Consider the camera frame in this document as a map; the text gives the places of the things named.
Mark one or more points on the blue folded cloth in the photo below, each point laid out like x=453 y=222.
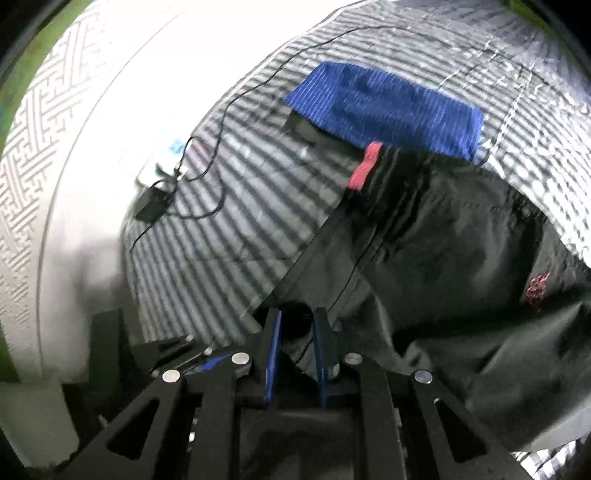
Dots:
x=383 y=110

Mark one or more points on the black garment with red label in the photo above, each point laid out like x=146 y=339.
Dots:
x=438 y=254

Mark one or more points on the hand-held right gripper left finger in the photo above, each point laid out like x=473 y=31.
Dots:
x=272 y=355

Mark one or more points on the black power adapter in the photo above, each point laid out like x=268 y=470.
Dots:
x=152 y=205

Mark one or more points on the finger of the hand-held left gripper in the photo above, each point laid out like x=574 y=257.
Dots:
x=175 y=353

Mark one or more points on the green map wall poster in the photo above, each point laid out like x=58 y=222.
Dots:
x=32 y=64

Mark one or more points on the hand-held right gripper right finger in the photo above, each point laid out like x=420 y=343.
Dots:
x=322 y=355

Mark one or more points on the striped bed quilt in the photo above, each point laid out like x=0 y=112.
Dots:
x=194 y=258

